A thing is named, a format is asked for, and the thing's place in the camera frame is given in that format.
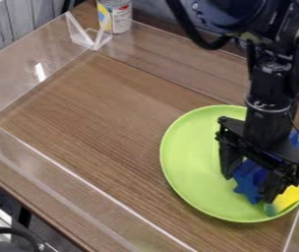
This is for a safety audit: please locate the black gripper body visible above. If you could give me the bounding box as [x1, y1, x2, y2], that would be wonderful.
[214, 99, 299, 186]

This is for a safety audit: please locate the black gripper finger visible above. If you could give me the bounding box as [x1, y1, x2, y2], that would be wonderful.
[262, 164, 299, 204]
[219, 142, 243, 179]

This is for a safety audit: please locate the blue cross-shaped block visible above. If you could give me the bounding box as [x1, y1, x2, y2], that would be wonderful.
[231, 129, 299, 205]

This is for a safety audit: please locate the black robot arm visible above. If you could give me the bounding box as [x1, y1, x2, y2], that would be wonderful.
[166, 0, 299, 204]

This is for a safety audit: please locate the green plate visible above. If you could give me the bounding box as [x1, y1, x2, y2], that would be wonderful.
[161, 104, 299, 223]

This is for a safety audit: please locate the white can with label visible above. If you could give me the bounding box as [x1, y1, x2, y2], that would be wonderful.
[98, 0, 132, 34]

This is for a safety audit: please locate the clear acrylic front barrier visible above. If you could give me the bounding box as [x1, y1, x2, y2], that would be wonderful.
[0, 127, 197, 252]

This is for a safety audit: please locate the clear acrylic corner bracket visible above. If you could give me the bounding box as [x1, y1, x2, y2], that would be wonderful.
[64, 12, 112, 51]

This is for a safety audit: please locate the black cable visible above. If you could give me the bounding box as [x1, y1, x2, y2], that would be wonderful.
[0, 225, 42, 252]

